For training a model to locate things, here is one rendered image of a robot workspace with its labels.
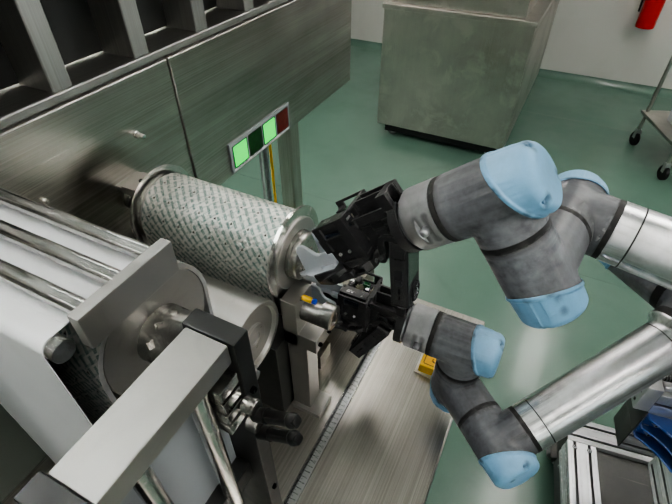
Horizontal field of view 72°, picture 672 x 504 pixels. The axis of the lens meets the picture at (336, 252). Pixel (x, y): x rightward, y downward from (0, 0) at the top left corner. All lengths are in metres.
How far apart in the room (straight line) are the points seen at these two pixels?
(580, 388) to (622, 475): 1.08
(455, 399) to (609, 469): 1.10
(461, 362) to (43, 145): 0.68
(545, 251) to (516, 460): 0.38
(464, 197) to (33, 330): 0.39
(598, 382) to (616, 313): 1.85
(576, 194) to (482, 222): 0.16
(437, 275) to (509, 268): 2.01
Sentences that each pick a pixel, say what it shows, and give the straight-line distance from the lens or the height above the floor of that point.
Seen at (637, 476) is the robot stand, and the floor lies 0.21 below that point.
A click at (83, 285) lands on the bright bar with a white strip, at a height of 1.44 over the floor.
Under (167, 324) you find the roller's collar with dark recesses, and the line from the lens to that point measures 0.48.
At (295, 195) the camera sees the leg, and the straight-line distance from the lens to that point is 1.75.
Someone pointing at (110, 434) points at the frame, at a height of 1.44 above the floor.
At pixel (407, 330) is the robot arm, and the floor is 1.13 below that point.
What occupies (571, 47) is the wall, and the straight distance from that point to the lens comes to 5.14.
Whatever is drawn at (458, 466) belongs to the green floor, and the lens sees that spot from 1.92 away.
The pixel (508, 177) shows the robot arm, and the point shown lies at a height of 1.49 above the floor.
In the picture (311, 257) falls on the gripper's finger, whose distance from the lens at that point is 0.62.
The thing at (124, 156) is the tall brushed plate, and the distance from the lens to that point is 0.86.
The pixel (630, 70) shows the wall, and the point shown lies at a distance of 5.20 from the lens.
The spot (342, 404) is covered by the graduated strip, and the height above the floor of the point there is 0.90.
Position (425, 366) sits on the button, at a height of 0.92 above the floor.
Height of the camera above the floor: 1.72
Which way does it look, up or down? 42 degrees down
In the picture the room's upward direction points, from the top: straight up
